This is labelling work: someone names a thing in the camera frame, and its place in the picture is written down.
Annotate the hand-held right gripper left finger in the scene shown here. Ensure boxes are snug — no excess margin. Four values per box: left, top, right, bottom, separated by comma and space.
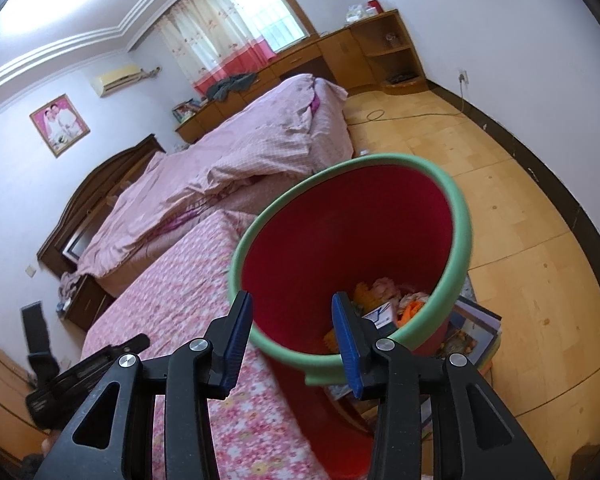
32, 290, 255, 480

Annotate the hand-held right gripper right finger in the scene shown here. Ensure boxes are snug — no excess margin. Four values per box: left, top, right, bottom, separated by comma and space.
331, 291, 556, 480

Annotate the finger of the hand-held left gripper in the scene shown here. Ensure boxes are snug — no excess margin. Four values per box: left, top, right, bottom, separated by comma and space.
21, 301, 56, 363
77, 334, 151, 368

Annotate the red bucket with green rim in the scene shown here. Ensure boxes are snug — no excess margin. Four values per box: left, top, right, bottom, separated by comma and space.
230, 152, 473, 480

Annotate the blue and white box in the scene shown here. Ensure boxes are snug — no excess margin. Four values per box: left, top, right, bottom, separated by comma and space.
362, 302, 398, 331

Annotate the dark wooden nightstand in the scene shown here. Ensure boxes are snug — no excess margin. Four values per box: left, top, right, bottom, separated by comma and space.
62, 275, 116, 331

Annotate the pink cloth on nightstand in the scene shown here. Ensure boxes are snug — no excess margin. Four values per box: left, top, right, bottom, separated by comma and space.
57, 271, 83, 306

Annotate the light wooden cabinet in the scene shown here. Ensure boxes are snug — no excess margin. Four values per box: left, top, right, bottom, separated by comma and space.
0, 330, 46, 456

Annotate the pink crumpled tissue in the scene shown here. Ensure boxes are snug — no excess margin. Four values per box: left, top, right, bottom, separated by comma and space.
370, 277, 406, 306

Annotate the bed with floral pink sheet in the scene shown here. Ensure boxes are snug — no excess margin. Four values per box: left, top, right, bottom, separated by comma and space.
80, 210, 331, 480

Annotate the stack of picture books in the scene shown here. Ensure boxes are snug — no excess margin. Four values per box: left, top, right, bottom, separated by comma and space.
330, 280, 503, 431

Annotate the dark wooden headboard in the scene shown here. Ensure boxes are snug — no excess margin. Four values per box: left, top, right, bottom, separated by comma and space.
37, 134, 166, 278

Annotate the row of books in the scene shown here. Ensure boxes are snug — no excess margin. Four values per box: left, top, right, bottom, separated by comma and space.
172, 100, 206, 123

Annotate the dark clothing heap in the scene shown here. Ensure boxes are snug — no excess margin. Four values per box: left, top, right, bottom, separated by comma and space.
207, 73, 258, 102

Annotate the long wooden desk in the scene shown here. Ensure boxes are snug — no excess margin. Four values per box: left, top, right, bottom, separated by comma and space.
174, 27, 376, 143

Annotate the floral curtain with red hem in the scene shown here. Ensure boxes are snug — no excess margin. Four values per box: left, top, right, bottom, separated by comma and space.
157, 0, 281, 98

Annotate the wooden corner shelf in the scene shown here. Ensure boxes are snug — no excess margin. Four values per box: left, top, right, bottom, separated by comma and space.
350, 9, 427, 96

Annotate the window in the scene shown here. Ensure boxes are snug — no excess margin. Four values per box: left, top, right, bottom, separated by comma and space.
225, 0, 317, 53

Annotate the framed wall photo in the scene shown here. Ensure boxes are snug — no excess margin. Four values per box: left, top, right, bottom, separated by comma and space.
29, 93, 91, 158

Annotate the floor cable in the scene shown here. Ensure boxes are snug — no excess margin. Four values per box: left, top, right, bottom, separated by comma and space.
347, 80, 468, 123

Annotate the wall air conditioner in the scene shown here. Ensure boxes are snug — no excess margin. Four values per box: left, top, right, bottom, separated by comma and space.
91, 62, 143, 98

